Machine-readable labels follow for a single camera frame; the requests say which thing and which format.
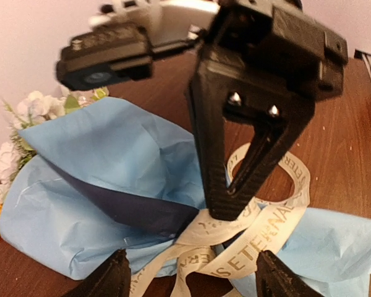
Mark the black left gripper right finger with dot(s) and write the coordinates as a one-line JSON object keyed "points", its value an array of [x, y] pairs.
{"points": [[274, 278]]}

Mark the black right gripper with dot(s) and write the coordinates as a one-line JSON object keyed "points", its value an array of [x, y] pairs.
{"points": [[278, 38]]}

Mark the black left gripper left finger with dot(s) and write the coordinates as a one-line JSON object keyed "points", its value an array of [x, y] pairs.
{"points": [[110, 279]]}

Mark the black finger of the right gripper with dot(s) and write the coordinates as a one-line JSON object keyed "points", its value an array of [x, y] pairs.
{"points": [[220, 90], [277, 120]]}

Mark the cream ribbon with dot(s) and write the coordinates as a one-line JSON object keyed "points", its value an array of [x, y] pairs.
{"points": [[230, 249]]}

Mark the blue wrapping paper sheet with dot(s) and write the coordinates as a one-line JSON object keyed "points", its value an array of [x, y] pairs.
{"points": [[113, 176]]}

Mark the blue fake flower stems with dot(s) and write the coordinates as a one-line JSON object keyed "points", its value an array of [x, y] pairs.
{"points": [[36, 109]]}

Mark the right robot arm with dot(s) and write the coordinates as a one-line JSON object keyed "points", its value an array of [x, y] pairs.
{"points": [[168, 22]]}

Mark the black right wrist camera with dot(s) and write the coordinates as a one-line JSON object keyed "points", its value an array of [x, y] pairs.
{"points": [[106, 56]]}

